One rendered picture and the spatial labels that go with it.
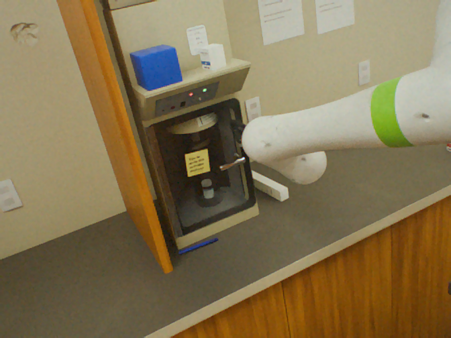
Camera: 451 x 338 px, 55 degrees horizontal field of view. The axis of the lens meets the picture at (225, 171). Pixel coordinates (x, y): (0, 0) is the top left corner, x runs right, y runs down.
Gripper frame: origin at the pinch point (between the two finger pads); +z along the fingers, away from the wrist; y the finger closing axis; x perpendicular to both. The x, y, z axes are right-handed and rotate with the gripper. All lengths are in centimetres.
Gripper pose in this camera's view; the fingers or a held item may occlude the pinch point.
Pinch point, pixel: (237, 127)
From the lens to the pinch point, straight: 133.6
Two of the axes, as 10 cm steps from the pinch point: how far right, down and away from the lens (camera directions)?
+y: -8.8, 3.4, -3.3
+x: 1.8, 8.8, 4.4
